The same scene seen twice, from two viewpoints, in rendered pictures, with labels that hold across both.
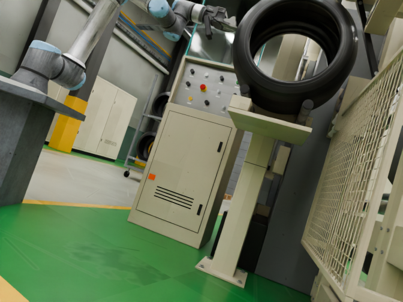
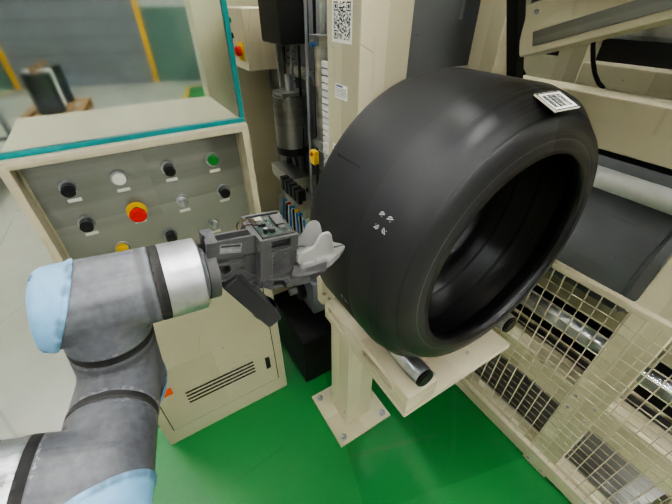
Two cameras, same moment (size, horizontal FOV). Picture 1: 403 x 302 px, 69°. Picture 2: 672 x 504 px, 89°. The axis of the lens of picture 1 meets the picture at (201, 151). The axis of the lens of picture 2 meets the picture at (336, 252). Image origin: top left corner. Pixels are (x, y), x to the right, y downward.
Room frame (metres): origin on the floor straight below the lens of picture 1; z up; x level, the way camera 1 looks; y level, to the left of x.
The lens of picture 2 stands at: (1.13, 0.33, 1.55)
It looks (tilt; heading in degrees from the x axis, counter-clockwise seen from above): 37 degrees down; 314
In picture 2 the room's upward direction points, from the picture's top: straight up
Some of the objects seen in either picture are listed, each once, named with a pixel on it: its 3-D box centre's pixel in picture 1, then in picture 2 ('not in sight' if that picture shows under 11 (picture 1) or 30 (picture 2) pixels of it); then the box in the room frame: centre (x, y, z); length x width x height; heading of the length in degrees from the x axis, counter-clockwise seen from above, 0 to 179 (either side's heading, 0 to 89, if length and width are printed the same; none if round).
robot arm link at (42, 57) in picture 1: (42, 59); not in sight; (1.62, 1.00, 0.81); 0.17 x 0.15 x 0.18; 155
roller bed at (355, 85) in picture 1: (351, 111); not in sight; (1.54, -0.70, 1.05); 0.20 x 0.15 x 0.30; 165
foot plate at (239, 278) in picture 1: (222, 269); (350, 405); (1.67, -0.32, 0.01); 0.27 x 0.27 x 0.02; 75
